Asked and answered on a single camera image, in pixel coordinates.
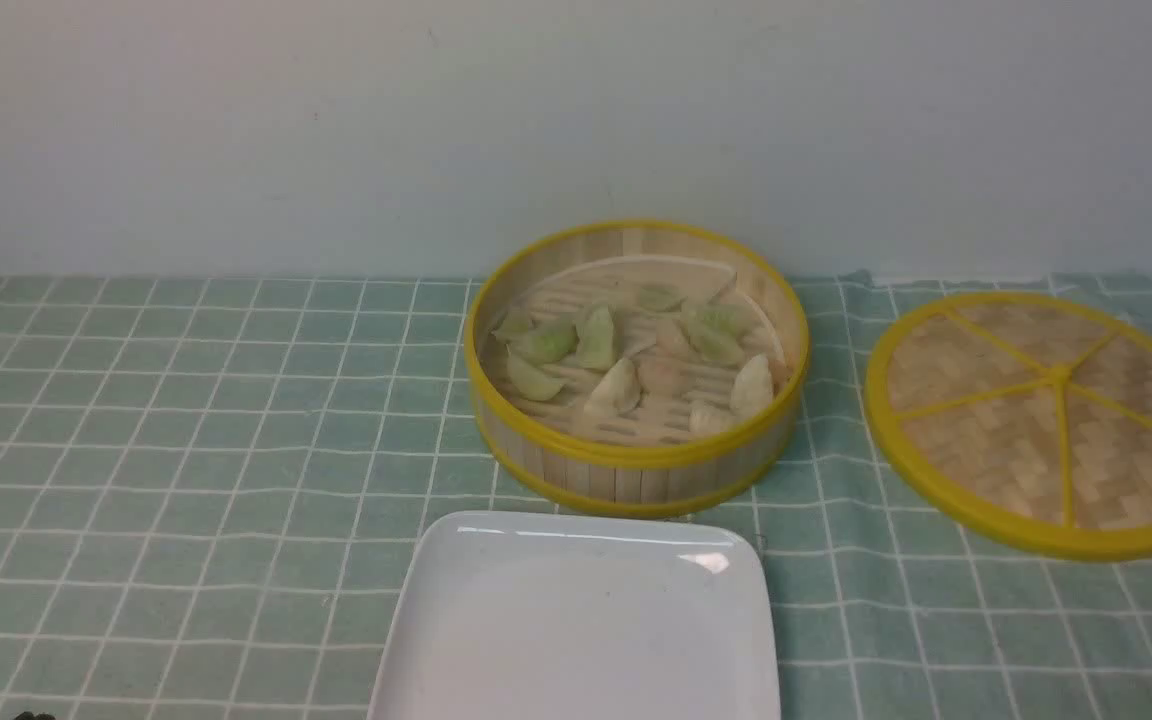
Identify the white dumpling front right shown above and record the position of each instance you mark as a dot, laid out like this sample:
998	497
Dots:
707	420

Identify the woven bamboo steamer lid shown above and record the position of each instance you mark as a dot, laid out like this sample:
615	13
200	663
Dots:
1026	418

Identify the green dumpling centre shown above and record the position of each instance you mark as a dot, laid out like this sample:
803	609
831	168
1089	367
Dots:
597	340

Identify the white square plate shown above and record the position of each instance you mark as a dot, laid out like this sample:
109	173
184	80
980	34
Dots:
522	615

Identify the green checkered tablecloth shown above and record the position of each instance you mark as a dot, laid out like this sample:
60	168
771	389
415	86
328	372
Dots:
211	488

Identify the pink dumpling centre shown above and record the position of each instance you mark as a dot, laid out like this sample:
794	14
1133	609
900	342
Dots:
663	376

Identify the white dumpling centre front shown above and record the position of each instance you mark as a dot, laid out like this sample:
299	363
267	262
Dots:
617	393

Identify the green dumpling far left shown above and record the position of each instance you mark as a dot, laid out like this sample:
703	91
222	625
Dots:
514	324

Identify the green dumpling right back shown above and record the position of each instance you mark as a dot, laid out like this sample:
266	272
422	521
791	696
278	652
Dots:
714	332

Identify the white dumpling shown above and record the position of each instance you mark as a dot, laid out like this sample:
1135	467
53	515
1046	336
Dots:
707	420
617	393
753	388

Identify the green dumpling front left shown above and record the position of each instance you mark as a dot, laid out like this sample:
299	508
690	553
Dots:
530	381

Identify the bamboo steamer basket yellow rim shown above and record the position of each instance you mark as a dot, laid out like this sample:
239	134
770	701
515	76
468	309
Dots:
645	464

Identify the green dumpling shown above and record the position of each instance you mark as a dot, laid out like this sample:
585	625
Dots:
546	343
514	324
530	381
597	340
714	332

